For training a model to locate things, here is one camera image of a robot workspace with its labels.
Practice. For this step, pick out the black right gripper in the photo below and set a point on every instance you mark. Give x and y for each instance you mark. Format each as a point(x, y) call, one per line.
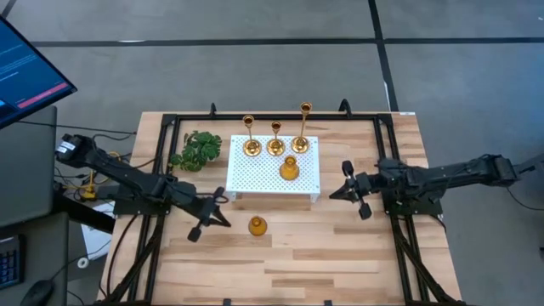
point(363, 187)

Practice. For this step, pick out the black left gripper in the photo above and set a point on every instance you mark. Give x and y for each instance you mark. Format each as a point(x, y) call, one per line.
point(207, 209)

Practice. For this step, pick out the amber glass vase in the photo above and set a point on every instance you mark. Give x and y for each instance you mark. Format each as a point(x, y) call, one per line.
point(289, 171)
point(257, 227)

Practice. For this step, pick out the tall gold candlestick holder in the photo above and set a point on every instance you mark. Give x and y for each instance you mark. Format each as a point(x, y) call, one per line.
point(300, 145)

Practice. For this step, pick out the medium gold candlestick holder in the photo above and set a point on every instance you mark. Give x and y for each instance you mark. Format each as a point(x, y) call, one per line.
point(252, 148)

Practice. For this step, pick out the short gold candlestick holder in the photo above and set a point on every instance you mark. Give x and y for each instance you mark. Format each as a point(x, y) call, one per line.
point(275, 147)

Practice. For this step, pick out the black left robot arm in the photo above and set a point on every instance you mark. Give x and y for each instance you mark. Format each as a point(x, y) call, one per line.
point(127, 180)

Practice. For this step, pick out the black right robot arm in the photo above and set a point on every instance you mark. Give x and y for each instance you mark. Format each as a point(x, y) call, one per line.
point(446, 176)

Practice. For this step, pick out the white perforated metal shelf riser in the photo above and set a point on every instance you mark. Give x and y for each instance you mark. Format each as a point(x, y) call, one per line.
point(255, 178)

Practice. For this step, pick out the green artificial plant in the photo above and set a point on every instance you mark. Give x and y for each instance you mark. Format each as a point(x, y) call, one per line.
point(200, 149)

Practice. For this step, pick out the white paper sheet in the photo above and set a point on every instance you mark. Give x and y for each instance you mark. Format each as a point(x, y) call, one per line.
point(95, 242)

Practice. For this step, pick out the yellow clamp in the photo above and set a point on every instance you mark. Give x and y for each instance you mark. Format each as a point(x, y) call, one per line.
point(89, 193)

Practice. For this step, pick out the black diagonal beam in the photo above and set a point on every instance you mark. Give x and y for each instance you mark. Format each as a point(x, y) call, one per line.
point(85, 216)

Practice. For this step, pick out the white tape roll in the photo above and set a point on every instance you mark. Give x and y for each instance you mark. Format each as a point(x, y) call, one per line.
point(83, 262)

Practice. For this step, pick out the grey desk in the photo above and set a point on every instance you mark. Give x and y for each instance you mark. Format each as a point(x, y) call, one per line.
point(42, 255)

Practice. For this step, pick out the grey floor object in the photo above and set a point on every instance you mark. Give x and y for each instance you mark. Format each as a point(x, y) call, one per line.
point(535, 161)

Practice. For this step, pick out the black computer mouse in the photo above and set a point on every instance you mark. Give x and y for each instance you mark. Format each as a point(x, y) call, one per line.
point(37, 293)

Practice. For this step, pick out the grey cabinet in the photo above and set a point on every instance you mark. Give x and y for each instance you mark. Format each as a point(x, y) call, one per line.
point(25, 170)

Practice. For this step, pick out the black keyboard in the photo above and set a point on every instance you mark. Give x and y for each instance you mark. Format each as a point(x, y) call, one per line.
point(8, 263)

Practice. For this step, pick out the computer monitor blue screen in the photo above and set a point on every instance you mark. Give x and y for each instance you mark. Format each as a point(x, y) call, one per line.
point(25, 76)

